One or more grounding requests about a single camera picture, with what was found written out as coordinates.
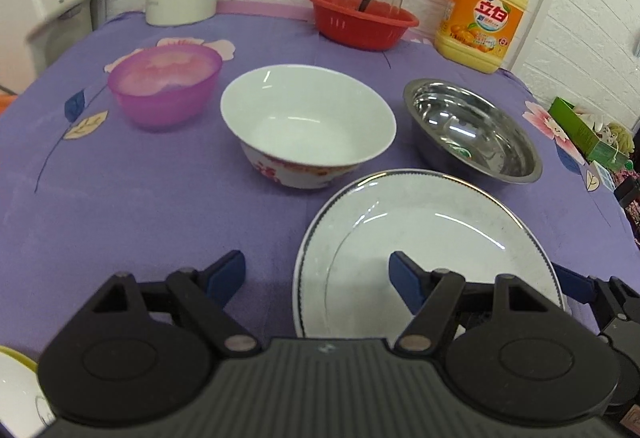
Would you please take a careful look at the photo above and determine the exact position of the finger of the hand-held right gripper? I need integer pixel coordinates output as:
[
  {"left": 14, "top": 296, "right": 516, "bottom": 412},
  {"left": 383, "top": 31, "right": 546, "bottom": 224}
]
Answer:
[{"left": 552, "top": 264, "right": 640, "bottom": 321}]

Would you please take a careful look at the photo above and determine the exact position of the white floral ceramic bowl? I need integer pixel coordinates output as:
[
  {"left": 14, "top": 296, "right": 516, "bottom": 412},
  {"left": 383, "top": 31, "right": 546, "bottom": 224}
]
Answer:
[{"left": 220, "top": 64, "right": 397, "bottom": 190}]

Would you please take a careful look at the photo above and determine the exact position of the yellow detergent bottle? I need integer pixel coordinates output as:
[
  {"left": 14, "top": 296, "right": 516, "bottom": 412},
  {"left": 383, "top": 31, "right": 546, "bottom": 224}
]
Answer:
[{"left": 434, "top": 0, "right": 549, "bottom": 74}]

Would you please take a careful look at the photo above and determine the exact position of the red plastic basket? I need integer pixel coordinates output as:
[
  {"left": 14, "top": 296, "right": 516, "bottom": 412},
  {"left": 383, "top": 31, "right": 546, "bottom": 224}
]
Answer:
[{"left": 305, "top": 0, "right": 420, "bottom": 52}]

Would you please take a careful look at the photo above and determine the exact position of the white plate with dark rim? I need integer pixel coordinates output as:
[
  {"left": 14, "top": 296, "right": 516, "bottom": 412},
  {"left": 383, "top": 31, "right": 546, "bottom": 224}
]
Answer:
[{"left": 292, "top": 169, "right": 568, "bottom": 339}]

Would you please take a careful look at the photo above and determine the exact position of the white plate with yellow rim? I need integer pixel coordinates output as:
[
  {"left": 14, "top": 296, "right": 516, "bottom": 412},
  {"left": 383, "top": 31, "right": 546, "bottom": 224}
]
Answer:
[{"left": 0, "top": 344, "right": 57, "bottom": 438}]

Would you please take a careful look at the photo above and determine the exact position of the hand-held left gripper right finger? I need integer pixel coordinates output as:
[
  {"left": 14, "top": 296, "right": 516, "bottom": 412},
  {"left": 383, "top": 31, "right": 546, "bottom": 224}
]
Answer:
[{"left": 389, "top": 251, "right": 567, "bottom": 360}]

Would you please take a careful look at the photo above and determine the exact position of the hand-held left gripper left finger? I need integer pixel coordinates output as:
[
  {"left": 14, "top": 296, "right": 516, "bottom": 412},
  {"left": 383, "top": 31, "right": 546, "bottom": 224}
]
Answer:
[{"left": 92, "top": 250, "right": 262, "bottom": 360}]

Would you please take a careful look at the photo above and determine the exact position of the purple floral tablecloth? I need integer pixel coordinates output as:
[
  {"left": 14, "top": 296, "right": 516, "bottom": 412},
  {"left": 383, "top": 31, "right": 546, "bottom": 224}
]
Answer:
[{"left": 0, "top": 0, "right": 640, "bottom": 369}]

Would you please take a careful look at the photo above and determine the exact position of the purple plastic bowl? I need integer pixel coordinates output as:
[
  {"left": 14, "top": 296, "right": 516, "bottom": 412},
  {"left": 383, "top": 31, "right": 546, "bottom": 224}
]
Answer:
[{"left": 108, "top": 44, "right": 223, "bottom": 131}]

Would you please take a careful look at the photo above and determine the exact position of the green box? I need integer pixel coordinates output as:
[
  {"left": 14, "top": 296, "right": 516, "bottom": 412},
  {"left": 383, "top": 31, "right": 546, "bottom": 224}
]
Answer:
[{"left": 547, "top": 96, "right": 618, "bottom": 164}]

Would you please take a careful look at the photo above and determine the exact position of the stainless steel bowl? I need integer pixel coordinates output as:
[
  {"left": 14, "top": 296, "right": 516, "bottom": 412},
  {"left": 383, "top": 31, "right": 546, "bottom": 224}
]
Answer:
[{"left": 403, "top": 78, "right": 544, "bottom": 185}]

